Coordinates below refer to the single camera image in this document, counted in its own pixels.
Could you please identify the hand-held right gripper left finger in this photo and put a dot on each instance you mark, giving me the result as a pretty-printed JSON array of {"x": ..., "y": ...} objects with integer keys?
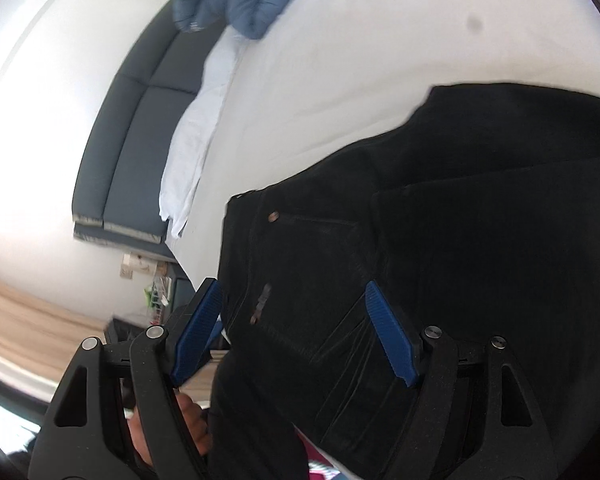
[{"x": 197, "y": 330}]

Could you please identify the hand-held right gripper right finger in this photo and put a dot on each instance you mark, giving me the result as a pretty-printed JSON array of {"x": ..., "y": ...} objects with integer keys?
[{"x": 390, "y": 335}]

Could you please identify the black pants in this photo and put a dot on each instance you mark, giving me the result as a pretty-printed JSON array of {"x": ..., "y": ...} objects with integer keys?
[{"x": 455, "y": 220}]

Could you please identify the person's left hand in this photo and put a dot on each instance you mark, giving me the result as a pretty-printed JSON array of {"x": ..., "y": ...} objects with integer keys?
[{"x": 192, "y": 417}]

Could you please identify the clear holder with green item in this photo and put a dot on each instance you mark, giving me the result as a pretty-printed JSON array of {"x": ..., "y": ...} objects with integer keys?
[{"x": 159, "y": 297}]

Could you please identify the dark nightstand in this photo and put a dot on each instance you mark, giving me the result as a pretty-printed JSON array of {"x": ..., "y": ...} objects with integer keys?
[{"x": 130, "y": 330}]

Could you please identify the pink patterned cloth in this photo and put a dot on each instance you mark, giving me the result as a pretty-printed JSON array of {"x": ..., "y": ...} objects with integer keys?
[{"x": 322, "y": 467}]

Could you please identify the white pillow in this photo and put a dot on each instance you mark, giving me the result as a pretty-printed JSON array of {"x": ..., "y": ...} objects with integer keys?
[{"x": 195, "y": 135}]

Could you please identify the grey padded headboard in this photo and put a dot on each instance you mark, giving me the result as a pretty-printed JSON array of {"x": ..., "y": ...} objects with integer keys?
[{"x": 130, "y": 145}]

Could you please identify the white wall socket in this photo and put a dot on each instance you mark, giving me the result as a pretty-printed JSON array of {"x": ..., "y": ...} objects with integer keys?
[{"x": 128, "y": 267}]

